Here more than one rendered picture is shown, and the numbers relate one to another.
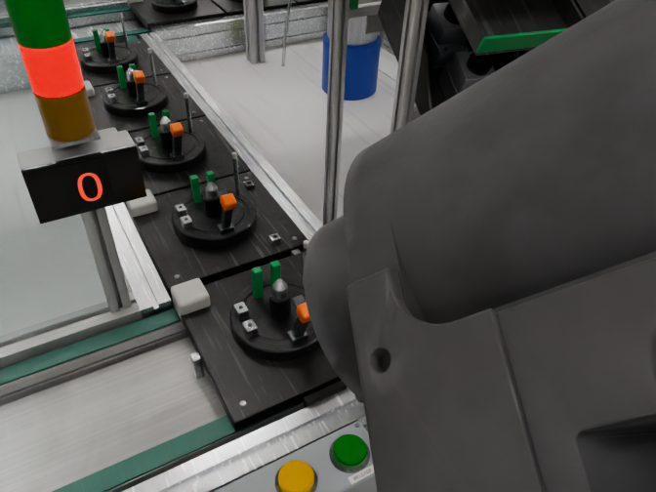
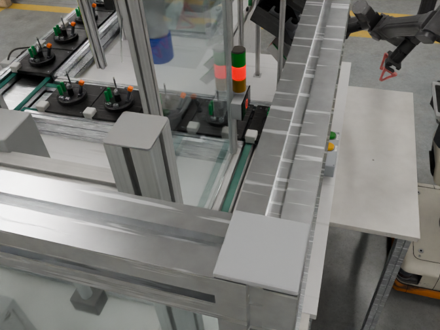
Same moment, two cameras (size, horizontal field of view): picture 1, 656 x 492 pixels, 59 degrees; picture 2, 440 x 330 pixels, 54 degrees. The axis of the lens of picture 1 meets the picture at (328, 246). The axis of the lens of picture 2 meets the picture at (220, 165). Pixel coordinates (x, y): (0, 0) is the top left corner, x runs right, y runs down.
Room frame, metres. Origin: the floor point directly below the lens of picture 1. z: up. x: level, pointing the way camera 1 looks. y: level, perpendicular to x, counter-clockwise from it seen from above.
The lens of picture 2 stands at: (-0.37, 1.17, 2.12)
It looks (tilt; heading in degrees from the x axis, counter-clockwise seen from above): 44 degrees down; 320
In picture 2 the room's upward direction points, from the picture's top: 4 degrees counter-clockwise
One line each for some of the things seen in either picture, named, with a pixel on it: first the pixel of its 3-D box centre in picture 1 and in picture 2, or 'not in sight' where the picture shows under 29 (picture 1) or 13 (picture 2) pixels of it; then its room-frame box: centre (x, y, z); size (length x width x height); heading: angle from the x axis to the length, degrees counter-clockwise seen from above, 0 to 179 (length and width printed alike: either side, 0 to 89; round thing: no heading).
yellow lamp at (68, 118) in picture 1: (65, 109); (239, 83); (0.55, 0.29, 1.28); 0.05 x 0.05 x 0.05
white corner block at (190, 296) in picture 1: (190, 300); (251, 136); (0.58, 0.20, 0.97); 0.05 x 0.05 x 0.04; 31
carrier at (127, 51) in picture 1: (106, 46); (69, 90); (1.39, 0.57, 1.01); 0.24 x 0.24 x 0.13; 31
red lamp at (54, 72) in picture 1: (52, 63); (238, 70); (0.55, 0.29, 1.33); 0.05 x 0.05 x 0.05
